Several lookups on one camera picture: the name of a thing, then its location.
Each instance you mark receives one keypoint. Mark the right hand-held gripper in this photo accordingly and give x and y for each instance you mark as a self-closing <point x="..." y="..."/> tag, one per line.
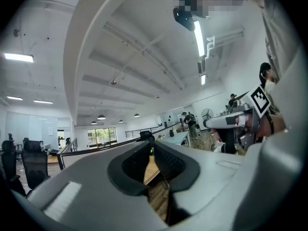
<point x="260" y="100"/>

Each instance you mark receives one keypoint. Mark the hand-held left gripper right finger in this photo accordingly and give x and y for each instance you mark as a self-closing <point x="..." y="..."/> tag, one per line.
<point x="207" y="182"/>

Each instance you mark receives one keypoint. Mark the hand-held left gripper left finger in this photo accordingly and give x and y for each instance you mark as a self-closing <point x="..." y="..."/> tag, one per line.
<point x="91" y="189"/>

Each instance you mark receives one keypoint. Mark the person's right forearm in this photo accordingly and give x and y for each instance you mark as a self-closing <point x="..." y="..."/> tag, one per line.
<point x="279" y="125"/>

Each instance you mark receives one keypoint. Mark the person's right hand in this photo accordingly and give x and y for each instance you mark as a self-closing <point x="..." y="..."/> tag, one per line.
<point x="241" y="121"/>

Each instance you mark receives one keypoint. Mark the standing fan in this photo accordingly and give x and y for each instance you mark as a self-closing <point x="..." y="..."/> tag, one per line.
<point x="207" y="113"/>

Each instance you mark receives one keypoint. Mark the pale blue table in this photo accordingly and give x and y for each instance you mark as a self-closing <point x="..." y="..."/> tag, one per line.
<point x="176" y="138"/>

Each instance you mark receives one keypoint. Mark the ceiling strip light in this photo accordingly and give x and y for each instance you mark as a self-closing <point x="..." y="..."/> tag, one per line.
<point x="199" y="37"/>
<point x="43" y="101"/>
<point x="203" y="79"/>
<point x="18" y="57"/>
<point x="14" y="98"/>

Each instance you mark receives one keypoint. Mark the black cylindrical speaker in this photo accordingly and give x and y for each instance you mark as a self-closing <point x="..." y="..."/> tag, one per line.
<point x="171" y="133"/>

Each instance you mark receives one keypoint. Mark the large glass window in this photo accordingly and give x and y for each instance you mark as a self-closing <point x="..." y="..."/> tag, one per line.
<point x="102" y="136"/>

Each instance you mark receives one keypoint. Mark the black office chair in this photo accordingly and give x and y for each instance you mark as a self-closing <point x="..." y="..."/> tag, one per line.
<point x="34" y="162"/>
<point x="9" y="162"/>
<point x="147" y="135"/>

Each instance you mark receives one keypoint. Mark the frosted glass office partition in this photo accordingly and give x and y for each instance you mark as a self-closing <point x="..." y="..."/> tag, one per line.
<point x="31" y="129"/>

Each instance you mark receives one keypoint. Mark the white partition with black rail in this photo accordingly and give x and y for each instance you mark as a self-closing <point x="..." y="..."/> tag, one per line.
<point x="79" y="156"/>

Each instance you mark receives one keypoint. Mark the black head-mounted camera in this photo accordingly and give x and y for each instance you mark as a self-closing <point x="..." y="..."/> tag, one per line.
<point x="184" y="18"/>

